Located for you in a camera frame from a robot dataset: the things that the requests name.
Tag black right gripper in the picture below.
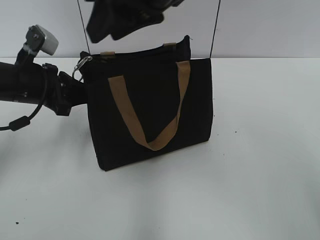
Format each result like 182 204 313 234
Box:
86 0 182 44

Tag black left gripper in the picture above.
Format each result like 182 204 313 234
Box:
42 63 88 116

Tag silver carabiner zipper pull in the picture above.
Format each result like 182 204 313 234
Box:
71 55 93 79

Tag black tote bag tan handles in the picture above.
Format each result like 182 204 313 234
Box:
80 35 214 171

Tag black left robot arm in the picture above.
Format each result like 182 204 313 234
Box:
0 62 88 116

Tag thin black left cable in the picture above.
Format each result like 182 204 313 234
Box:
77 0 91 55

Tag thin black cable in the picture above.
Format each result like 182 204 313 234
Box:
209 0 222 60
77 0 91 55

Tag black camera cable with ferrite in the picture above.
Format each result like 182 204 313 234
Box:
0 72 50 132

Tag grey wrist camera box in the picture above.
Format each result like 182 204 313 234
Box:
23 24 59 56

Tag thin black right cable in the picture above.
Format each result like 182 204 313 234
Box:
209 0 222 60

